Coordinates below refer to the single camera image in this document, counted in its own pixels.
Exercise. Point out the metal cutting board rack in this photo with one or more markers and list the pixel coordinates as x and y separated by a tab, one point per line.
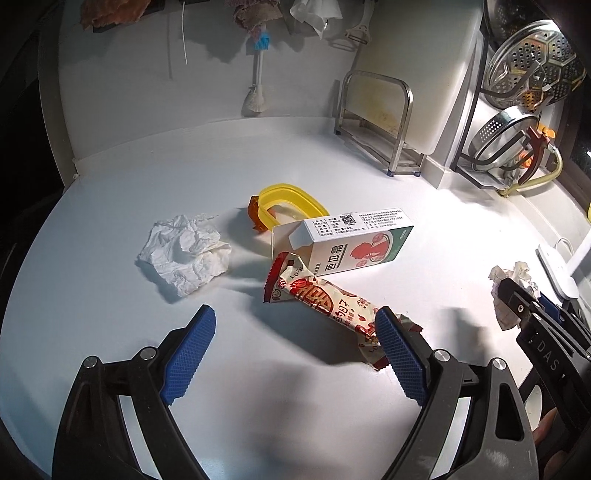
401	157

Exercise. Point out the white cutting board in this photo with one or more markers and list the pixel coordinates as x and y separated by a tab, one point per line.
438	69

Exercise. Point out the gas valve orange knob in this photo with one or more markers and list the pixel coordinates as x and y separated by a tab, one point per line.
549	134

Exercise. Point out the blue white silicone brush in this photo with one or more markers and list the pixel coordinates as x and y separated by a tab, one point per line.
255	99

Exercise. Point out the white cloth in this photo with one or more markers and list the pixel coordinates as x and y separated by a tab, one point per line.
314	14

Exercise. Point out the white tissue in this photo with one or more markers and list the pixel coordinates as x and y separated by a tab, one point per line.
184	254

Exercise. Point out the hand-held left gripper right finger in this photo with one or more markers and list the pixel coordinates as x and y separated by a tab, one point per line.
399	355

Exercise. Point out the perforated metal steamer plate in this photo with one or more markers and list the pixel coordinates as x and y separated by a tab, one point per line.
531	60

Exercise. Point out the orange brown wrapper piece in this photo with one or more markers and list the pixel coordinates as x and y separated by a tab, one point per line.
254	208

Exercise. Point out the brown cloth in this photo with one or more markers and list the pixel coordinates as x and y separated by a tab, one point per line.
115	11

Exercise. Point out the stained tissue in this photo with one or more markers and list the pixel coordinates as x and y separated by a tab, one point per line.
508	272

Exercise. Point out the white peeler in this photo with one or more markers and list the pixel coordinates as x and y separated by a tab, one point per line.
358	32

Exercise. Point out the person's right hand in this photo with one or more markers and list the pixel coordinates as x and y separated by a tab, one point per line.
547	427

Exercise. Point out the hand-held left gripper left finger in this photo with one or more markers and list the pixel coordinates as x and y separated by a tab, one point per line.
189	350

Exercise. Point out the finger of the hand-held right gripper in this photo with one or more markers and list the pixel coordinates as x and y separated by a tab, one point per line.
517	300
554	310

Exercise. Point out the red white snack wrapper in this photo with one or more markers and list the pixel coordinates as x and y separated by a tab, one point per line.
318	297

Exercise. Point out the white green carton box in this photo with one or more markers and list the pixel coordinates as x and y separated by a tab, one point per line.
360	244

